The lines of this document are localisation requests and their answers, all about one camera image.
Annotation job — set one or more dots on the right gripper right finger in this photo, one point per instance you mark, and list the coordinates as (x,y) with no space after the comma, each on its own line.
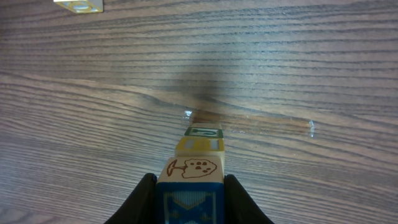
(239,207)

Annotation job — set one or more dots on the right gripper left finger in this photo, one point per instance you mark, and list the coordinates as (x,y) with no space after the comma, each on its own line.
(139,207)

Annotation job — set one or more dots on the blue letter X block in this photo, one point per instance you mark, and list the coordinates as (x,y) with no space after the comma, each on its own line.
(190,190)

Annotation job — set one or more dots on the white block green number side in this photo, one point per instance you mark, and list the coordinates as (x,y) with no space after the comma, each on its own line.
(199,146)

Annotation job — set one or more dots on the wooden block airplane drawing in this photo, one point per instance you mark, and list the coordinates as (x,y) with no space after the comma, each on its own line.
(205,130)

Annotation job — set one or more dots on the yellow top block near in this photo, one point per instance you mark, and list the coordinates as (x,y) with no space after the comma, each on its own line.
(81,6)

